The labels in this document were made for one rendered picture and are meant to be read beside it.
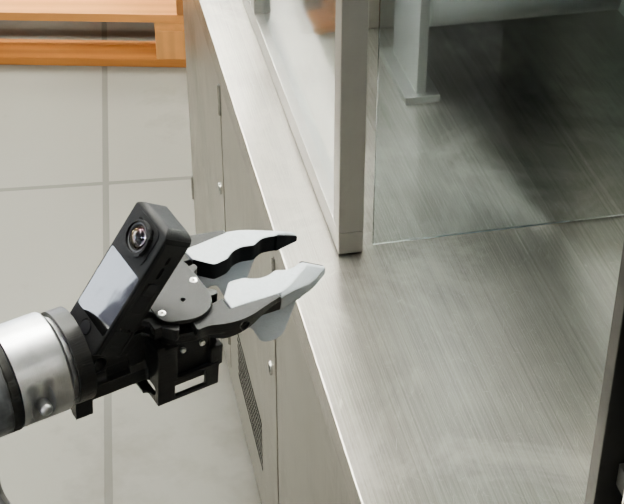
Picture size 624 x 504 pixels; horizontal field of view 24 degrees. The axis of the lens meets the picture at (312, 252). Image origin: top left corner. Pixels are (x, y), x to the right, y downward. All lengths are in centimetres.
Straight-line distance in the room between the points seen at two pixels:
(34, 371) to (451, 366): 63
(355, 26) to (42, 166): 214
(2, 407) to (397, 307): 70
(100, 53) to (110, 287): 304
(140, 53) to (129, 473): 162
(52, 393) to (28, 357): 3
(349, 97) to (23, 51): 258
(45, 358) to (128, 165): 258
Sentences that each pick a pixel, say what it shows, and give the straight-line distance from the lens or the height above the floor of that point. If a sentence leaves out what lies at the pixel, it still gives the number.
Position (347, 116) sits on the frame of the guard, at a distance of 160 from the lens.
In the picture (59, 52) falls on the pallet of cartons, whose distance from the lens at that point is 409.
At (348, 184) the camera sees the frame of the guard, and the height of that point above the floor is 100.
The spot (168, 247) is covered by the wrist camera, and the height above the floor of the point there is 131.
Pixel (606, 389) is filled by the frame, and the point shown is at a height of 114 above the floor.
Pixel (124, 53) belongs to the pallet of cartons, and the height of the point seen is 2.
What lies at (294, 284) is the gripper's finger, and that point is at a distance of 109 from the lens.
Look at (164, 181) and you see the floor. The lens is 352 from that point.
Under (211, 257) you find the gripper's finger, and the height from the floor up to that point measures 124.
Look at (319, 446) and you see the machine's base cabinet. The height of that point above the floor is 68.
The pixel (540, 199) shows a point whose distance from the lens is 175.
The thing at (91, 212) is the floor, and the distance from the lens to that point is 343.
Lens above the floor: 189
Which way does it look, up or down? 35 degrees down
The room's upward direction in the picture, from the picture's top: straight up
